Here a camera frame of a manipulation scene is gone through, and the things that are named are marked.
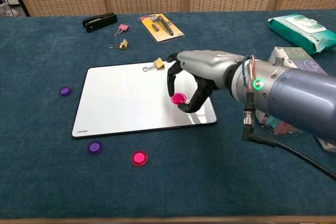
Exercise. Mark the black stapler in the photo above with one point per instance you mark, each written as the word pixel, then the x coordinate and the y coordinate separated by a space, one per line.
pixel 99 22

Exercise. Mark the white pastel patterned box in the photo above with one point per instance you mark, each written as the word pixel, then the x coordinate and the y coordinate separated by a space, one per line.
pixel 302 56

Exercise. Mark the pink binder clip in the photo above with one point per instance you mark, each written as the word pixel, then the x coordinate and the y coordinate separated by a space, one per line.
pixel 123 27

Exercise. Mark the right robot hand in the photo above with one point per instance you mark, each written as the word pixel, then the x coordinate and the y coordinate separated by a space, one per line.
pixel 207 64

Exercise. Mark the razor in yellow blister pack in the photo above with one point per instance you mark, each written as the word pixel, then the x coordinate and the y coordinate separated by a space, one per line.
pixel 161 27

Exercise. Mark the purple round magnet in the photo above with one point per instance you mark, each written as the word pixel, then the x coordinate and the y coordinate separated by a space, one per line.
pixel 95 147
pixel 65 91

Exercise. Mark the pink round magnet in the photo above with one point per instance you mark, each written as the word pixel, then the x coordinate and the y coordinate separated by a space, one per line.
pixel 179 98
pixel 139 158

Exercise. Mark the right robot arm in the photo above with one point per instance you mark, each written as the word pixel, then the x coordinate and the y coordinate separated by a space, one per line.
pixel 302 95

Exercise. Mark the white magnetic whiteboard black rim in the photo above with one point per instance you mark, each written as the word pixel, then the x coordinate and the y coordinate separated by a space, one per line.
pixel 126 98

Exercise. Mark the blue table cloth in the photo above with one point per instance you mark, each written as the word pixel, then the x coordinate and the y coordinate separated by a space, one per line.
pixel 183 187

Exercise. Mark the green wet wipes pack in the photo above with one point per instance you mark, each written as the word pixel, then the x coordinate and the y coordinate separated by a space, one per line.
pixel 296 33

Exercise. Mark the gold binder clip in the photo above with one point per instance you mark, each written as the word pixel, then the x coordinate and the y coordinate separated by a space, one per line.
pixel 123 44
pixel 159 64

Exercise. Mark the clear jar of binder clips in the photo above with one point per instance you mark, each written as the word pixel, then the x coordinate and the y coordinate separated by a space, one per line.
pixel 281 129

